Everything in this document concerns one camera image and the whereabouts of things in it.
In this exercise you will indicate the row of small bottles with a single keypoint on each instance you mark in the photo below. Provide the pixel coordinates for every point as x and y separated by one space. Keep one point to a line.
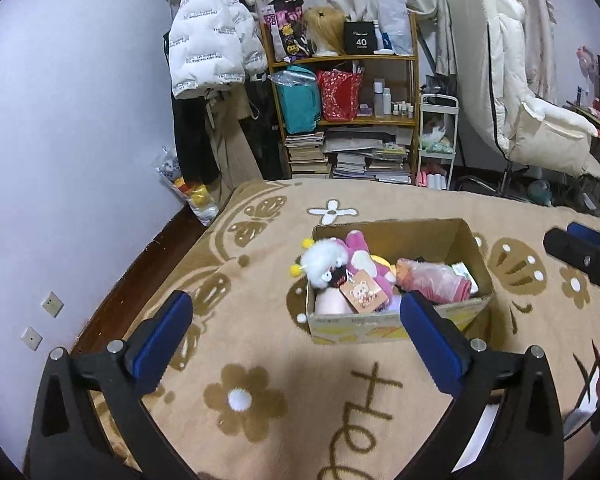
402 108

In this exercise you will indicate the printed cardboard box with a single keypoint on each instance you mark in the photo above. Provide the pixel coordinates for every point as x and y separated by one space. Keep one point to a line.
430 240

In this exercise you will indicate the pile of books and magazines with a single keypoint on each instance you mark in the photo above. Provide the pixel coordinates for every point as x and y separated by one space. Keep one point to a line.
370 157

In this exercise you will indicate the white recliner chair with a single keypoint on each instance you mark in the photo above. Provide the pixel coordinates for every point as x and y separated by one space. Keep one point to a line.
510 60

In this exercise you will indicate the pink bear plush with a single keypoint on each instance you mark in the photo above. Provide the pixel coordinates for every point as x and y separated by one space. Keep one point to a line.
365 260

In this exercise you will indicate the white fluffy plush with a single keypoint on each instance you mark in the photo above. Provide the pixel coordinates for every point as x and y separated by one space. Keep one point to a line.
320 260

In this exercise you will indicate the tall white bottles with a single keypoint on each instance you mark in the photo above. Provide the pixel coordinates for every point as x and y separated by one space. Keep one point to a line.
381 100

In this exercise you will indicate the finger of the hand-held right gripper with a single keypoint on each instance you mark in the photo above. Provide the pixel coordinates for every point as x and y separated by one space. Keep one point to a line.
575 252
592 237

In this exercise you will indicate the white trolley cart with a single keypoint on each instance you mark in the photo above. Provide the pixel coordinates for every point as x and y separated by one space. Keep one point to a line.
437 145

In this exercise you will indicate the red patterned bag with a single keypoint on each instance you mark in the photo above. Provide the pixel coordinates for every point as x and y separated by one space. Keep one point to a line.
340 95

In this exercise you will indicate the pale pink soft item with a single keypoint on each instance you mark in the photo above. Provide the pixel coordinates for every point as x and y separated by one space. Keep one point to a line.
330 304

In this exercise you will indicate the pink doll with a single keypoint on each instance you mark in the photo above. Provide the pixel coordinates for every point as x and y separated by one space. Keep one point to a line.
430 280

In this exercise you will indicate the clear plastic bag of toys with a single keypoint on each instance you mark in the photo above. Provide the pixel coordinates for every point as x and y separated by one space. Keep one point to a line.
190 190

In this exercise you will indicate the teal bag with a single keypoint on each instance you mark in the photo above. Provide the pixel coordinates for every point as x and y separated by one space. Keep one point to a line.
297 102

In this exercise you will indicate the white plastic bag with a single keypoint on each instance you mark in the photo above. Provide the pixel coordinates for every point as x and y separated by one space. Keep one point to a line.
395 20

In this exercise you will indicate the beige floral printed blanket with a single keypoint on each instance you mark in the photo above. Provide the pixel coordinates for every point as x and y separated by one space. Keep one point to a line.
280 360

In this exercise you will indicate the wall socket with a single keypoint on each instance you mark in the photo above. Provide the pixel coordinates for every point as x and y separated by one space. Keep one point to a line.
32 338
52 304

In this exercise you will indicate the stack of books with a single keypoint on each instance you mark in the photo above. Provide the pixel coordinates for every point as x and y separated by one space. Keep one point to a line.
307 155

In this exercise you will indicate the black hanging garment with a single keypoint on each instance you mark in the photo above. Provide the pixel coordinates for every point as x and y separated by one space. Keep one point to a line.
195 135

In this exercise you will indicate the white puffer jacket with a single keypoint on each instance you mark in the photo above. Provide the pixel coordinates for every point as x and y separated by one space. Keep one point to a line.
210 35

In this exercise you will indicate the colourful printed bag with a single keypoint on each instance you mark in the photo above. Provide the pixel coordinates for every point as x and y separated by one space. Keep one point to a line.
287 30

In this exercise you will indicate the white paper sheet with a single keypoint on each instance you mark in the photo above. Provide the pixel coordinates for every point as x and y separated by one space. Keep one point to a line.
580 420

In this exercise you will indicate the yellow wooden shelf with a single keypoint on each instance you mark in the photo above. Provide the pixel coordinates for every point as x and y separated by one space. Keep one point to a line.
340 60

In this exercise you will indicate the blond wig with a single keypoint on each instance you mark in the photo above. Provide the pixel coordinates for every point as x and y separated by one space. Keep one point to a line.
325 27

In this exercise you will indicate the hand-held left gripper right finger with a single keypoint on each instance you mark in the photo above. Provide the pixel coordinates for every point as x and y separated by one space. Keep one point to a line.
435 345

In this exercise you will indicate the black box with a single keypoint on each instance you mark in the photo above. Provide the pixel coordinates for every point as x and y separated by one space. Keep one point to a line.
360 37

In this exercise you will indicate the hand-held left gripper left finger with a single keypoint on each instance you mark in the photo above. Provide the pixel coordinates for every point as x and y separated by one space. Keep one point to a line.
160 340

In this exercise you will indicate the black long garment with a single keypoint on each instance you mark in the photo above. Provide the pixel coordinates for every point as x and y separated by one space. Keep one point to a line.
265 125

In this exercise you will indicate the beige hanging coat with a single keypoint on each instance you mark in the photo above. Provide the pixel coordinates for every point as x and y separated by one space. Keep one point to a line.
232 135

